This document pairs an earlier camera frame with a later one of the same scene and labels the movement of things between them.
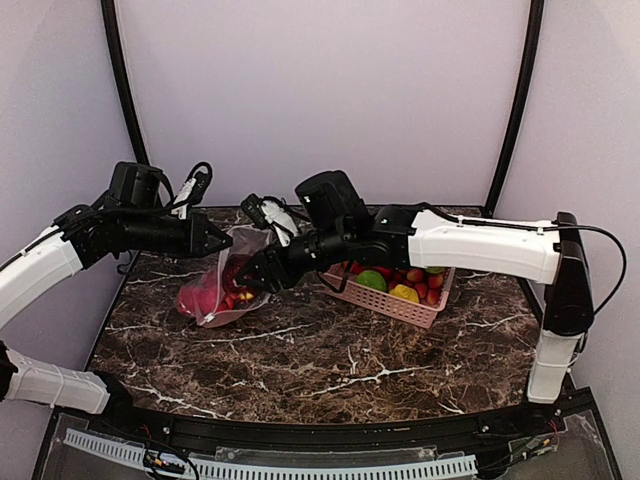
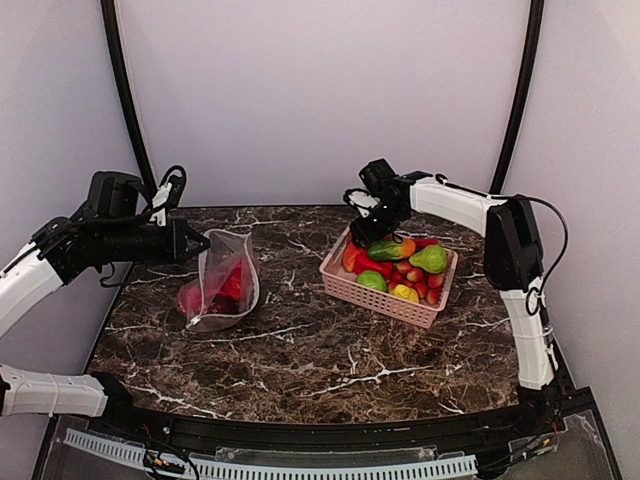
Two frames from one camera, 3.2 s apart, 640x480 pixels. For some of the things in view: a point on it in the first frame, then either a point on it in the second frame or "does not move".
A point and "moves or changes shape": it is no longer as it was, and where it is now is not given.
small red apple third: [433, 297] does not move
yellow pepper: [405, 292] does not move
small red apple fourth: [414, 275] does not move
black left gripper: [195, 233] to [176, 240]
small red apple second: [435, 281] does not move
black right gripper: [279, 263] to [370, 226]
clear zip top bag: [212, 297] moves or changes shape
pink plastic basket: [340, 281] does not move
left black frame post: [124, 78] does not move
